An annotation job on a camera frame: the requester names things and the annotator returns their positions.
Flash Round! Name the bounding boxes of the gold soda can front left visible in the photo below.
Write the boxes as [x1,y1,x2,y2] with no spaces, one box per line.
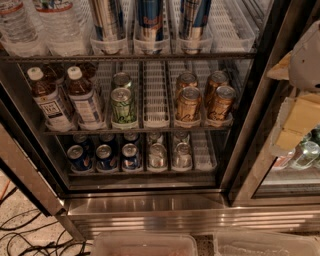
[176,86,202,122]

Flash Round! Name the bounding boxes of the silver soda can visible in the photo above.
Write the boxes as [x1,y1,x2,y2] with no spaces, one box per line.
[148,143,167,169]
[173,142,192,168]

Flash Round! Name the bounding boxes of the gold soda can rear left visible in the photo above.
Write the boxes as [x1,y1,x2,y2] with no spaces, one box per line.
[175,71,198,96]

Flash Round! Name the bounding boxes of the tall energy can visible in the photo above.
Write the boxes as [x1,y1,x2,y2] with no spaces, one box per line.
[136,0,164,55]
[179,0,211,54]
[89,0,127,55]

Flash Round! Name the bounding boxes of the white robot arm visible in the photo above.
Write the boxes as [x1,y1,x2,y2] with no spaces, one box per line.
[267,20,320,93]

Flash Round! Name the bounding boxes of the tall energy can middle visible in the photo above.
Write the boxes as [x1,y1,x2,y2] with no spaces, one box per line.
[136,0,164,55]

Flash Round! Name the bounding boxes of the green soda can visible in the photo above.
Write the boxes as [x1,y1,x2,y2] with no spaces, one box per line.
[112,72,132,90]
[111,87,137,124]

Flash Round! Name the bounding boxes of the tea bottle front left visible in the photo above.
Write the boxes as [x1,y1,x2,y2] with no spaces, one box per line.
[27,67,73,132]

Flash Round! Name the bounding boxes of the green soda can front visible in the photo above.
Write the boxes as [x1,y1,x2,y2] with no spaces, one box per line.
[111,87,137,124]

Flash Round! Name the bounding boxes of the tea bottle front right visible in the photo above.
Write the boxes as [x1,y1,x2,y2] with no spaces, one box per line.
[67,66,103,124]

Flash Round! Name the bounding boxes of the black floor cables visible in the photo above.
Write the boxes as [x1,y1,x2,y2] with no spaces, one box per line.
[0,186,93,256]

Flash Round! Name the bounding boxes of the tall energy can right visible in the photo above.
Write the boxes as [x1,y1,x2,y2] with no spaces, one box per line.
[179,0,211,54]

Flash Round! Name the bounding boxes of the blue pepsi can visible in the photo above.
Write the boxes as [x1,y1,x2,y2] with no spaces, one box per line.
[67,145,92,171]
[96,144,117,171]
[121,143,141,170]
[99,133,118,155]
[73,134,94,157]
[124,133,140,146]

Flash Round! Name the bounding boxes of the steel fridge door left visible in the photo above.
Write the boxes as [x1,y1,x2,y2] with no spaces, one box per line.
[0,85,85,241]

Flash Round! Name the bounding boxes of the tall energy can left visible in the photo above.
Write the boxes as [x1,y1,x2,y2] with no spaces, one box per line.
[89,0,127,55]

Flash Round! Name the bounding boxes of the gold soda can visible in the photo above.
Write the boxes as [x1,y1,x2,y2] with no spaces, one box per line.
[207,86,236,121]
[175,71,198,96]
[176,86,202,122]
[204,70,229,106]

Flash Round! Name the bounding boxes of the tea bottle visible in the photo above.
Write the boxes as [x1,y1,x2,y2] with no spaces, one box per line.
[27,67,73,132]
[67,66,103,124]

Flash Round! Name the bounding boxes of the gold soda can front right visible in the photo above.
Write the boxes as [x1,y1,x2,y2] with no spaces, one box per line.
[207,86,236,121]

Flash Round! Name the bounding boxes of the green soda can rear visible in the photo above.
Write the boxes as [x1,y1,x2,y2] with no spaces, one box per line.
[112,72,132,90]

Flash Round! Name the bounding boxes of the glass fridge door right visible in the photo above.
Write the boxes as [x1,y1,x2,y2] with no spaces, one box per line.
[228,0,320,206]

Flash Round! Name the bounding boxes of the water bottle right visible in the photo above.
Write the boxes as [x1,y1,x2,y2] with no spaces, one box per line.
[32,0,87,57]

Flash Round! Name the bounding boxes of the clear plastic bin right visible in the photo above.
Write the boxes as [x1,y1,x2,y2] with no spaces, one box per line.
[213,230,320,256]

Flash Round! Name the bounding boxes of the water bottle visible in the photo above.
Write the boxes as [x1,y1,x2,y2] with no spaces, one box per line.
[32,0,87,57]
[0,0,47,57]

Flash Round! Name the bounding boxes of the silver soda can right front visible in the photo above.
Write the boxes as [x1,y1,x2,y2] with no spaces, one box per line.
[173,142,192,168]

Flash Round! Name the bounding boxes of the gold soda can rear right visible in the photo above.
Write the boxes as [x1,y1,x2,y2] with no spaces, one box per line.
[204,70,229,106]

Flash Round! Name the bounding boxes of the water bottle left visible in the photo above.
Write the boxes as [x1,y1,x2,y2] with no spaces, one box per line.
[0,0,47,57]

